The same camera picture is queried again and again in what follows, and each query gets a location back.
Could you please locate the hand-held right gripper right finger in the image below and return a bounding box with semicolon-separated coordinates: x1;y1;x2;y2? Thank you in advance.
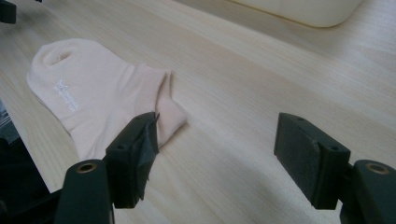
273;112;352;210

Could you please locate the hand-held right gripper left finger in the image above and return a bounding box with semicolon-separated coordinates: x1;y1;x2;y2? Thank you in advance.
105;111;162;209

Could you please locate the pale pink ankle sock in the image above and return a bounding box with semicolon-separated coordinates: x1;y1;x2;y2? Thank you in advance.
26;37;189;161

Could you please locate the white divided organizer box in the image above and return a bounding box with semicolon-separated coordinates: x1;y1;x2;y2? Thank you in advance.
228;0;364;29

